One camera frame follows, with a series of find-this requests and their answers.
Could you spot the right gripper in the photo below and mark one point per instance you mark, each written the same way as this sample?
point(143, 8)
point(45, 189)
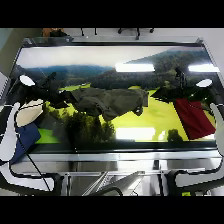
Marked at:
point(168, 94)

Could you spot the olive green garment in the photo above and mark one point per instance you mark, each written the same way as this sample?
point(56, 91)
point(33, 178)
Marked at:
point(106, 101)

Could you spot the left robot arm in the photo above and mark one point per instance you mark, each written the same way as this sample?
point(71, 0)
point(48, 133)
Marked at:
point(8, 133)

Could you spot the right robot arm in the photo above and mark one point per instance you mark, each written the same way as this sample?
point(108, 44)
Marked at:
point(218, 126)

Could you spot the red garment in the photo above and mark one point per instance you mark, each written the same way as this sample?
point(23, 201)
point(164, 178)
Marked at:
point(195, 118)

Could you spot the black office chair base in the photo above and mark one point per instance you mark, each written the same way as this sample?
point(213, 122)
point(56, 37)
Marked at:
point(137, 32)

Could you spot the cream garment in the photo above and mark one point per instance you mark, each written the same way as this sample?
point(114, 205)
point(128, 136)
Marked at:
point(30, 113)

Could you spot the blue garment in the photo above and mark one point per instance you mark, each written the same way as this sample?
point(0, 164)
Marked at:
point(28, 136)

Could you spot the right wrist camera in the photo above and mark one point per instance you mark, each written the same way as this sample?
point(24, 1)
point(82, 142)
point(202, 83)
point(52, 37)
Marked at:
point(181, 76)

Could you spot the silver frame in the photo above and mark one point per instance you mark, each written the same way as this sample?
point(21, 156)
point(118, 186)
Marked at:
point(116, 156)

